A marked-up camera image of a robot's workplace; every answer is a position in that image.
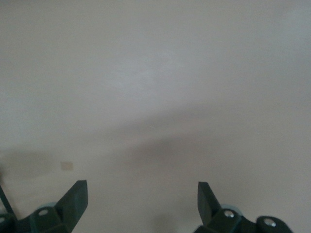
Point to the small brown tape square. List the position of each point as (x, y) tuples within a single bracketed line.
[(66, 165)]

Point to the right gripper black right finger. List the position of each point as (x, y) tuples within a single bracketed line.
[(206, 206)]

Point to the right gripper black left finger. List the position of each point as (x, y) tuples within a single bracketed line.
[(73, 206)]

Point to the brown paper table cover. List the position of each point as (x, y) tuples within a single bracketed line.
[(170, 72)]

